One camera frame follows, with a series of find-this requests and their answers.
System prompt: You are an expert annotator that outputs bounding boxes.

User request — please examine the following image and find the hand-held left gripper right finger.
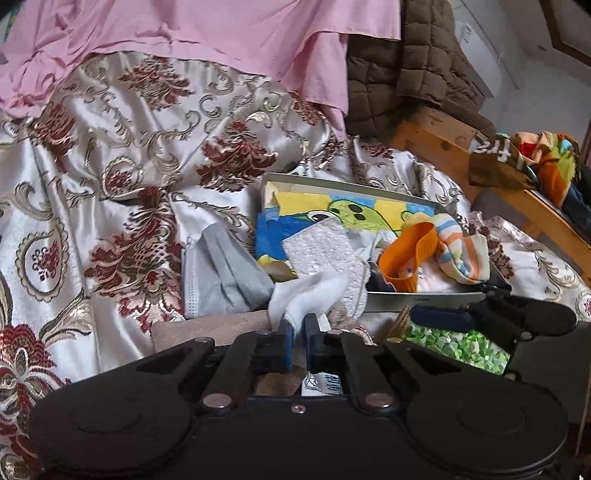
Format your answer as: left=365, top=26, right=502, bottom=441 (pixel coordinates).
left=304, top=314, right=462, bottom=412

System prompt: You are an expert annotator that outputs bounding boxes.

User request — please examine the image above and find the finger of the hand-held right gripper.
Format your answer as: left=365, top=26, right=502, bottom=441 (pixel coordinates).
left=478, top=282, right=514, bottom=301
left=409, top=294, right=579, bottom=341

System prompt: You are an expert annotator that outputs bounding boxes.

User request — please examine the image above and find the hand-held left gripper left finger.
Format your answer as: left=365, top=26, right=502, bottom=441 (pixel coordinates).
left=134, top=318, right=296, bottom=412

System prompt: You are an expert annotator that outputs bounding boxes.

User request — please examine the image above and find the grey shallow box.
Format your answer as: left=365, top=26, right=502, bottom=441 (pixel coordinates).
left=255, top=172, right=498, bottom=320

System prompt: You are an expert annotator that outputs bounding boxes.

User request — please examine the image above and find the striped sock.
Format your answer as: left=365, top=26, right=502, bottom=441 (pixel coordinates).
left=433, top=212, right=491, bottom=285

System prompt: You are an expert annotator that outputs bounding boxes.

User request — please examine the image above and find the white sock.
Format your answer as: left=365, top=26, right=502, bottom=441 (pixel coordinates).
left=267, top=269, right=352, bottom=332

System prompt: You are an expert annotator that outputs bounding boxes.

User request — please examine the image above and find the orange sock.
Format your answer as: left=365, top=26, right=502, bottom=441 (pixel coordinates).
left=377, top=222, right=440, bottom=293

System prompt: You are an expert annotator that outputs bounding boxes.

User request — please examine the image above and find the green patterned cloth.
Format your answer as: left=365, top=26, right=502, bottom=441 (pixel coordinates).
left=405, top=320, right=512, bottom=376

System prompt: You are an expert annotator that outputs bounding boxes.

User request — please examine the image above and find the white printed garment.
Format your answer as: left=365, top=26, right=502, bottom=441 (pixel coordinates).
left=350, top=230, right=482, bottom=295

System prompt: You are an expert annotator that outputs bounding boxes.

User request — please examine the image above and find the white labelled packet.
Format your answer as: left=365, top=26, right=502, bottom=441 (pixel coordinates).
left=300, top=373, right=346, bottom=398

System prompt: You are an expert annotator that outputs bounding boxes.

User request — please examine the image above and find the dark sock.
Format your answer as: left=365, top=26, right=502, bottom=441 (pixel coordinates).
left=370, top=272, right=398, bottom=293

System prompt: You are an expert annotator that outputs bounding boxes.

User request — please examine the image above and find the beige cloth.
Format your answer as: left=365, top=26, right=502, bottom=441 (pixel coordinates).
left=151, top=308, right=376, bottom=398

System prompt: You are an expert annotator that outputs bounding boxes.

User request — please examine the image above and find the grey face mask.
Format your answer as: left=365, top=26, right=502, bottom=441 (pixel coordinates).
left=180, top=222, right=276, bottom=320

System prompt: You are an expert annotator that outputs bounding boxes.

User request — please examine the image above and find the white textured cloth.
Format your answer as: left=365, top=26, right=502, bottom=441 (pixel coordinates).
left=281, top=216, right=371, bottom=320

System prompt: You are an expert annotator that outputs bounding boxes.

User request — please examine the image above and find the brown printed bag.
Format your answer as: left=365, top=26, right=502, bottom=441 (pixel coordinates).
left=467, top=133, right=539, bottom=191

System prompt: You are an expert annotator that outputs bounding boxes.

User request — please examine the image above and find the colourful cloth pile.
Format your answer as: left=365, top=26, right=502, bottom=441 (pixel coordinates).
left=509, top=130, right=591, bottom=228

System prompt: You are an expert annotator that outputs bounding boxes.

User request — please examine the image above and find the yellow cartoon print cloth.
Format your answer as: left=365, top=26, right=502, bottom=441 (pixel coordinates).
left=255, top=191, right=438, bottom=278

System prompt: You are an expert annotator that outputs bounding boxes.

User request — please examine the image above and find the white air conditioner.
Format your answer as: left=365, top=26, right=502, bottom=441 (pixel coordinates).
left=454, top=13, right=505, bottom=99

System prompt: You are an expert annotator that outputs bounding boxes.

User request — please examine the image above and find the brown quilted blanket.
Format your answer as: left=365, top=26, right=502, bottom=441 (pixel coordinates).
left=345, top=0, right=498, bottom=140

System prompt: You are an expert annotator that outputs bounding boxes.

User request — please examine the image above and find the floral satin bedspread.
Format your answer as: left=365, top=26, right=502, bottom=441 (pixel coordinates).
left=0, top=50, right=591, bottom=480

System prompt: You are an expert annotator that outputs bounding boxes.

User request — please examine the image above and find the pink sheet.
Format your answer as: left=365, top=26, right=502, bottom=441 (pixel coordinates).
left=0, top=0, right=403, bottom=142

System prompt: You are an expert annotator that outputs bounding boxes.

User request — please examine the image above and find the wooden bed frame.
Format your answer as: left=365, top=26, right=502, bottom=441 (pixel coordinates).
left=389, top=105, right=591, bottom=288

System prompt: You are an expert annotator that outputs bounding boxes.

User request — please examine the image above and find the wooden picture frame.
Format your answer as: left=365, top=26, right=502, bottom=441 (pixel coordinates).
left=537, top=0, right=591, bottom=59

